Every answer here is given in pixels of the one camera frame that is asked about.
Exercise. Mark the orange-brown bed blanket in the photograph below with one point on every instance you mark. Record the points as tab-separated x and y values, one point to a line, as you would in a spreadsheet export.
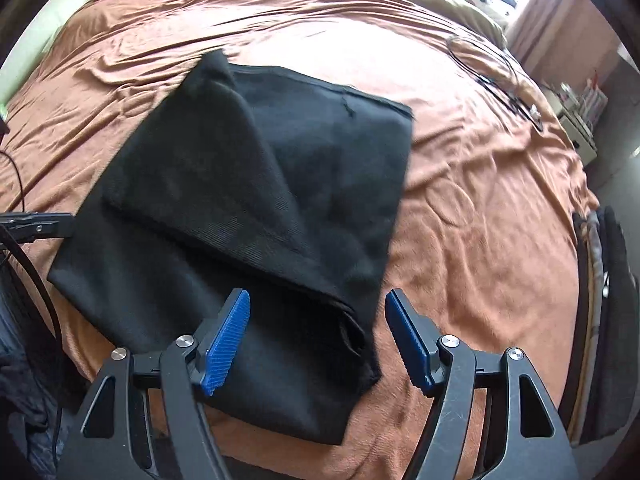
475	185

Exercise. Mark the striped gift bag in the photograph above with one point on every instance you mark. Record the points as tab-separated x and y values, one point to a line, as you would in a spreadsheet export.
592	100

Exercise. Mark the white charger plug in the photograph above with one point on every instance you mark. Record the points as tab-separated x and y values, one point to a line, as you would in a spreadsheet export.
534	111

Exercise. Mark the pink curtain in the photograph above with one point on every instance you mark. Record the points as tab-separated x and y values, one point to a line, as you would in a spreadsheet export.
560	25

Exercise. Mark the cream padded headboard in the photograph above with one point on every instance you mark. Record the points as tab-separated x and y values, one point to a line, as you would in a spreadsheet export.
45	45

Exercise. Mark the person's patterned pants leg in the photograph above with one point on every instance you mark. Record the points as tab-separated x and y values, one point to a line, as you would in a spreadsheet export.
25	385

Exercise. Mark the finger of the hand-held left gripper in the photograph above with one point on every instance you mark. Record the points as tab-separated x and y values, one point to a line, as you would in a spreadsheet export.
40	224

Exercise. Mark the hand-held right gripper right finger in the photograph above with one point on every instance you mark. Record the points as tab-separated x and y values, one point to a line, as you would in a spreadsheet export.
407	340

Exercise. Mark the cream nightstand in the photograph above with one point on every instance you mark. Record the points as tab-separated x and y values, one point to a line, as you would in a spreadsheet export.
580	135

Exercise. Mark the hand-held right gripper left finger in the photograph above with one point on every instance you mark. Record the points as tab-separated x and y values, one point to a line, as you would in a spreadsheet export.
225	345

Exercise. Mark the black tank top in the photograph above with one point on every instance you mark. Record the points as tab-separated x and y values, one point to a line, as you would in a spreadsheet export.
250	185

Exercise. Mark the stack of folded dark clothes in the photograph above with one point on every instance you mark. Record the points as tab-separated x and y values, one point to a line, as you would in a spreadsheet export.
615	310

